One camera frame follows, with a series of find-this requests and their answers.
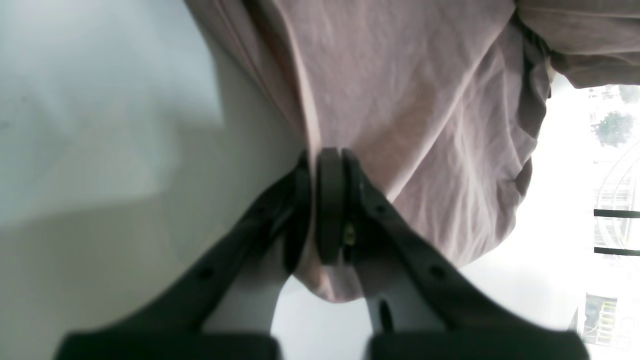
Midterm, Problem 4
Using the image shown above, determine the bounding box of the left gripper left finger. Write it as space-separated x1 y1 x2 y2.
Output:
55 153 312 360

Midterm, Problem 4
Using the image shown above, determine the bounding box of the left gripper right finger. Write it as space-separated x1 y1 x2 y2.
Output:
315 148 589 360

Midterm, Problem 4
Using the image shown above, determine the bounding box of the mauve pink T-shirt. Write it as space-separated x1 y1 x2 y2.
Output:
185 0 640 304

